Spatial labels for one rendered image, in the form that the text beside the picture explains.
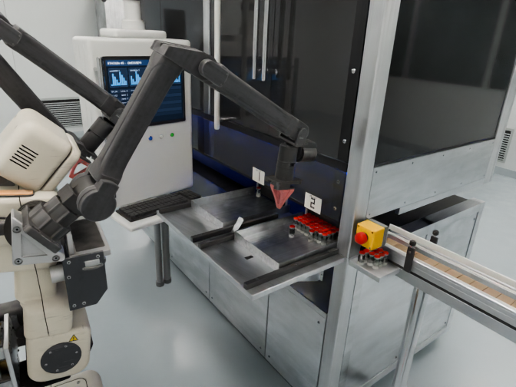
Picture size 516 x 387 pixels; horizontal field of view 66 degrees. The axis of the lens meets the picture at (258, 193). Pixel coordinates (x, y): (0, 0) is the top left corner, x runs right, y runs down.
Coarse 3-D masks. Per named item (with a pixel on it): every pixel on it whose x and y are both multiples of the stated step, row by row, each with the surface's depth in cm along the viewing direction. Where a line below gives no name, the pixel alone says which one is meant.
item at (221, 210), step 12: (228, 192) 181; (240, 192) 185; (252, 192) 189; (192, 204) 170; (204, 204) 175; (216, 204) 175; (228, 204) 176; (240, 204) 176; (252, 204) 177; (264, 204) 178; (204, 216) 163; (216, 216) 164; (228, 216) 165; (240, 216) 165; (252, 216) 159
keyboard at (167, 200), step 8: (176, 192) 200; (184, 192) 201; (192, 192) 201; (152, 200) 189; (160, 200) 190; (168, 200) 190; (176, 200) 190; (184, 200) 191; (120, 208) 180; (128, 208) 180; (136, 208) 181; (144, 208) 181; (152, 208) 181; (128, 216) 175; (136, 216) 174; (144, 216) 176
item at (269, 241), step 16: (272, 224) 156; (288, 224) 160; (240, 240) 143; (256, 240) 146; (272, 240) 147; (288, 240) 147; (304, 240) 148; (256, 256) 136; (272, 256) 136; (288, 256) 137; (304, 256) 133
